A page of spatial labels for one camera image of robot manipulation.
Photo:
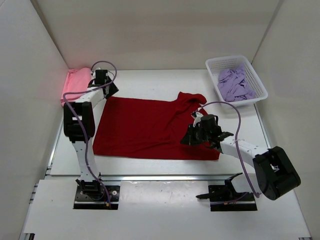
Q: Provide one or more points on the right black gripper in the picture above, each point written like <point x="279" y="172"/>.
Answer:
<point x="189" y="138"/>

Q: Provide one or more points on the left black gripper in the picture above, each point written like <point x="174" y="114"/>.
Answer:
<point x="114" y="90"/>

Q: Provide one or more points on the pink t shirt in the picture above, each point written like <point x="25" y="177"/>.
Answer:
<point x="77" y="80"/>

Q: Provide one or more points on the red t shirt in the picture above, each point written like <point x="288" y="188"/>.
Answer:
<point x="150" y="129"/>

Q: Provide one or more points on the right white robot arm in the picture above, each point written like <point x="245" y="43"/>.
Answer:
<point x="275" y="174"/>

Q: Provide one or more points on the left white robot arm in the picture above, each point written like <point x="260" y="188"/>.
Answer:
<point x="79" y="126"/>

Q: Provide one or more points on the white plastic basket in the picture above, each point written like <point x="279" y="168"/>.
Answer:
<point x="218" y="64"/>

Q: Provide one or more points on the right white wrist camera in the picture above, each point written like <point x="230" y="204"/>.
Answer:
<point x="197" y="117"/>

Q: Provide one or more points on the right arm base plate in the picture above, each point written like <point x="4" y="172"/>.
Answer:
<point x="226" y="200"/>

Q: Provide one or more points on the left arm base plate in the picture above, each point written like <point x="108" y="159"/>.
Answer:
<point x="96" y="198"/>

